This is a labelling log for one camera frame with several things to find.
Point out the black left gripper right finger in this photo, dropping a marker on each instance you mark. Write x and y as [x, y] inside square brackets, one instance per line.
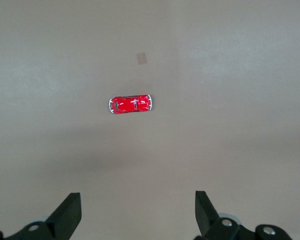
[205, 217]

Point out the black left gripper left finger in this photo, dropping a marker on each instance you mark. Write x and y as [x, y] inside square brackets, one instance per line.
[65, 217]

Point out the red beetle toy car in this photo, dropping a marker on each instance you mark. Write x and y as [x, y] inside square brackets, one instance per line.
[130, 103]

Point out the brown square tape patch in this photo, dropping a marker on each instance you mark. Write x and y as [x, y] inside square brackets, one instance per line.
[141, 58]

